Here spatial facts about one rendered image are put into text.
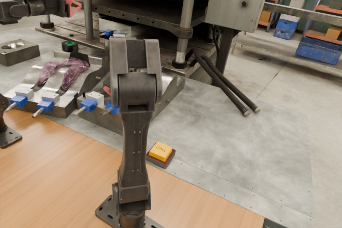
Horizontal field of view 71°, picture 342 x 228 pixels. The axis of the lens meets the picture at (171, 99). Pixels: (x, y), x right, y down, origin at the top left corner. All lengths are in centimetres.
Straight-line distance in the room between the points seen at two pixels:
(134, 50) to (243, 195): 56
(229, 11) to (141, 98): 113
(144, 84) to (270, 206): 57
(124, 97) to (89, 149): 48
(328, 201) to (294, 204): 136
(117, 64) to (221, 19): 114
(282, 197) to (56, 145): 76
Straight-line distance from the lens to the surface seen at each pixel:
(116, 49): 44
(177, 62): 152
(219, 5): 151
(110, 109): 83
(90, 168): 83
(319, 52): 440
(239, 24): 150
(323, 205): 218
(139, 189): 58
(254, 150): 99
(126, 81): 43
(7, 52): 152
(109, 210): 72
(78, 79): 113
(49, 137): 96
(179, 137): 94
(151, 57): 45
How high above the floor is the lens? 140
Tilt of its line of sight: 31 degrees down
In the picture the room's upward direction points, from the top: 8 degrees clockwise
